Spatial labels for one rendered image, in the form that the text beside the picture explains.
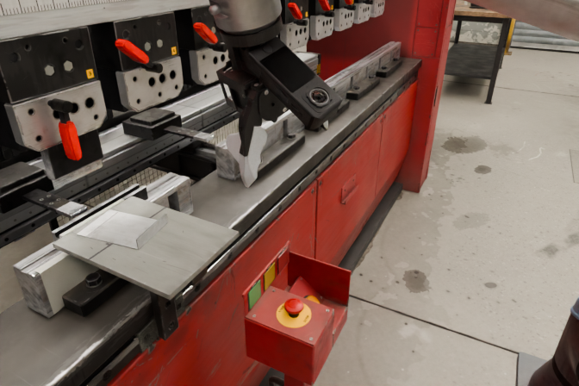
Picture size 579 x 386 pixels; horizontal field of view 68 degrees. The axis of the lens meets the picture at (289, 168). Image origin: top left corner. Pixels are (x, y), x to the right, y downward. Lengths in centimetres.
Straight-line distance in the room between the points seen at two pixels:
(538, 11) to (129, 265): 65
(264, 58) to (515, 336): 184
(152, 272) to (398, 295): 159
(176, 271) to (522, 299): 188
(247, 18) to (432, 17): 222
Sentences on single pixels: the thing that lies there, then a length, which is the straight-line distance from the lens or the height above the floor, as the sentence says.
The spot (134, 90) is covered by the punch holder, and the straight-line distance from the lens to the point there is 85.
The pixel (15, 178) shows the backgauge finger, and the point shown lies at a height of 103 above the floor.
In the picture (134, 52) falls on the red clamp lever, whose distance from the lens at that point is 79.
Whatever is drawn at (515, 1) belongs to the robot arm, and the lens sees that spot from 54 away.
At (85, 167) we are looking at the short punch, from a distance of 87.
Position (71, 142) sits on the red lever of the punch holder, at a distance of 74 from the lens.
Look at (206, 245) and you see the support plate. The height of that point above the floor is 100.
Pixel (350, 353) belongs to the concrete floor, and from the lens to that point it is 190.
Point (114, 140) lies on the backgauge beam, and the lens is 126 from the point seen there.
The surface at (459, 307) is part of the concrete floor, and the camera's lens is 219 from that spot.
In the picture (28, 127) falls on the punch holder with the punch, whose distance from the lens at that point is 74.
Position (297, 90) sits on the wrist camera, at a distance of 47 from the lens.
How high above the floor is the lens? 145
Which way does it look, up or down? 27 degrees down
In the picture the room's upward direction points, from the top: straight up
